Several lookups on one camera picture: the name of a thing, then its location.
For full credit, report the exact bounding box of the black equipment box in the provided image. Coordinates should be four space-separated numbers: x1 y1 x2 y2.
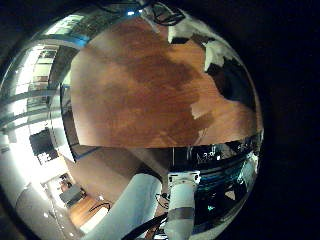
173 141 259 166

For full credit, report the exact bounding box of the computer monitor with blue screen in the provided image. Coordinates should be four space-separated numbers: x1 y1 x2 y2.
195 163 258 224

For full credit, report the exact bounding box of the grey office chair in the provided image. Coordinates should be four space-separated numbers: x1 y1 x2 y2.
60 184 85 207

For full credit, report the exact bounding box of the wooden desk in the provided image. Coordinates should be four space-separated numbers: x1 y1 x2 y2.
69 195 112 229

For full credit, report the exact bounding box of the black wall screen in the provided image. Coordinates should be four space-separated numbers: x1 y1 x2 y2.
29 129 57 158

